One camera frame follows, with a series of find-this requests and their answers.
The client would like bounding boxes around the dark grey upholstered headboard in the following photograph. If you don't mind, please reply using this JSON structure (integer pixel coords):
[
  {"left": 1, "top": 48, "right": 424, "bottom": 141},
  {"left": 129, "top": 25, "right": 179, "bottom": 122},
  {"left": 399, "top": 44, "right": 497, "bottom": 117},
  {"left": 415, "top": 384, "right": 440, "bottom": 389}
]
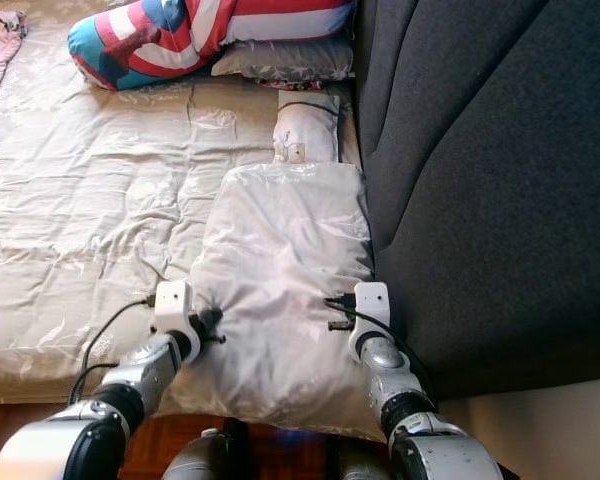
[{"left": 350, "top": 0, "right": 600, "bottom": 401}]

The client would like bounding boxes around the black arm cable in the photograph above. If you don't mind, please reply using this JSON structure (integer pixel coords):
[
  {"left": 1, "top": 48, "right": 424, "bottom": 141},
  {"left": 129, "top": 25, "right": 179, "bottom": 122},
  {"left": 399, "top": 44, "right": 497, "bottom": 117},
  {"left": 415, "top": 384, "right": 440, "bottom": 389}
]
[
  {"left": 323, "top": 292, "right": 421, "bottom": 371},
  {"left": 65, "top": 295, "right": 159, "bottom": 406}
]

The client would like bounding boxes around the red white blue striped pillow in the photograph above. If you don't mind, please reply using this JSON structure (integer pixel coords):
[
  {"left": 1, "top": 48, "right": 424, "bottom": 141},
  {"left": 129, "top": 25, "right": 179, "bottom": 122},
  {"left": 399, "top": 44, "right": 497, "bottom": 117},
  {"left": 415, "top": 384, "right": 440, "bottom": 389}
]
[{"left": 67, "top": 0, "right": 359, "bottom": 91}]

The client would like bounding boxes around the small white pillow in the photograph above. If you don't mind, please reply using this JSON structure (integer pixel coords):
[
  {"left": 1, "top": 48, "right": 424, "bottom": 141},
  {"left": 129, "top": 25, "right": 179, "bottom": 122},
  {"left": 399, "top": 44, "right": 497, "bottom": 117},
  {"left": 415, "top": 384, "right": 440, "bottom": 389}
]
[{"left": 273, "top": 90, "right": 343, "bottom": 166}]

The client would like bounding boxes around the silver robot leg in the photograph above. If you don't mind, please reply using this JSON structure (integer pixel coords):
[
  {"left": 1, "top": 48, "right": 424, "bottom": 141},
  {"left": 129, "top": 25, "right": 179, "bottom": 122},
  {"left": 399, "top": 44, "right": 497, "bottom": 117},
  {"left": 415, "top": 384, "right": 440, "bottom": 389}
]
[
  {"left": 325, "top": 438, "right": 391, "bottom": 480},
  {"left": 160, "top": 428, "right": 246, "bottom": 480}
]

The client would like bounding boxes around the silver left robot leg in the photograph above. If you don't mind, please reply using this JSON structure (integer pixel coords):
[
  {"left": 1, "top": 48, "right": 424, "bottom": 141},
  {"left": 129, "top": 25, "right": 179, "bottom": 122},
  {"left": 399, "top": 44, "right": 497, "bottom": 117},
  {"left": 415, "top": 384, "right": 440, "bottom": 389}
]
[{"left": 160, "top": 428, "right": 246, "bottom": 480}]

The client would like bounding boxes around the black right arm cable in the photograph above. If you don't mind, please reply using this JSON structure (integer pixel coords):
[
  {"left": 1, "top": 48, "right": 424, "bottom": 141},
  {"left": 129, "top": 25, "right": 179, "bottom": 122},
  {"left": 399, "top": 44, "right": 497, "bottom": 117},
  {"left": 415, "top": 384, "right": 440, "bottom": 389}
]
[{"left": 323, "top": 292, "right": 421, "bottom": 371}]

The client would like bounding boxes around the large grey floral pillow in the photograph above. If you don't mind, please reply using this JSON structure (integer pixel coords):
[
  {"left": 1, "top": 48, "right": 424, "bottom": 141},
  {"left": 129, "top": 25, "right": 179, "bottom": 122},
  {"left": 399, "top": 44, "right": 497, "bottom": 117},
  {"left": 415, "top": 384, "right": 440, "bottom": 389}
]
[{"left": 155, "top": 162, "right": 401, "bottom": 441}]

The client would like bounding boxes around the pink cartoon bear blanket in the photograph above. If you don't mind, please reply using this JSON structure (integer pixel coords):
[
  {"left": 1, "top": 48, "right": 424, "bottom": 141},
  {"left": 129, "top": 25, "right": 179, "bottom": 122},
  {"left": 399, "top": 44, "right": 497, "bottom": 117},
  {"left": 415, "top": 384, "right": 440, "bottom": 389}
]
[{"left": 0, "top": 10, "right": 28, "bottom": 126}]

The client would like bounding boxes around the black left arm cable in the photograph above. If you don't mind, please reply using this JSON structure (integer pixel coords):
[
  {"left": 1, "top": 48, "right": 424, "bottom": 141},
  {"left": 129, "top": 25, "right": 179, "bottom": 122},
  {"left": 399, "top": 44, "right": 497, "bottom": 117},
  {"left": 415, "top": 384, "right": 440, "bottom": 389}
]
[{"left": 65, "top": 295, "right": 159, "bottom": 406}]

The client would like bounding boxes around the silver right robot leg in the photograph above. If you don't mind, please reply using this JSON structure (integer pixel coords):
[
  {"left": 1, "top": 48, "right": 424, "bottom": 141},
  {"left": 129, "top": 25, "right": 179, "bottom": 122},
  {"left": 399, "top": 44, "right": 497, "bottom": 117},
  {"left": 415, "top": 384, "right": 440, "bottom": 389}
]
[{"left": 325, "top": 438, "right": 391, "bottom": 480}]

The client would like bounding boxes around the bed with grey floral sheet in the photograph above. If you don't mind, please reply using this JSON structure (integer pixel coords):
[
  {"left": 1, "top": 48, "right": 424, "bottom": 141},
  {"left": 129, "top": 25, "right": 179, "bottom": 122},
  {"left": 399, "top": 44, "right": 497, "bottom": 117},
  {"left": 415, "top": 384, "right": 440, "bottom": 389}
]
[{"left": 0, "top": 0, "right": 371, "bottom": 406}]

